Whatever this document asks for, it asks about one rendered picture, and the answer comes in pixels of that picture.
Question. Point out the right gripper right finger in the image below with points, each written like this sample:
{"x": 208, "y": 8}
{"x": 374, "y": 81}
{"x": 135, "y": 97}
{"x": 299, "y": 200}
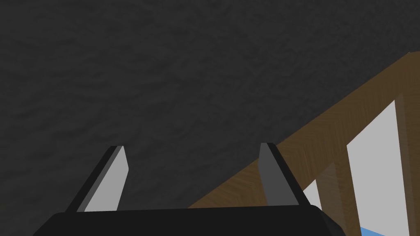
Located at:
{"x": 279, "y": 183}

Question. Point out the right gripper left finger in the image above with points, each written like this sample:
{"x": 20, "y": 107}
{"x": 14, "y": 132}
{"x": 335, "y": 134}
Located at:
{"x": 106, "y": 188}

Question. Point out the brown wooden window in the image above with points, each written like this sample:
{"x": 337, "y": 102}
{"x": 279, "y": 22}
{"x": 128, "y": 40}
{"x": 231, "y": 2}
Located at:
{"x": 331, "y": 131}

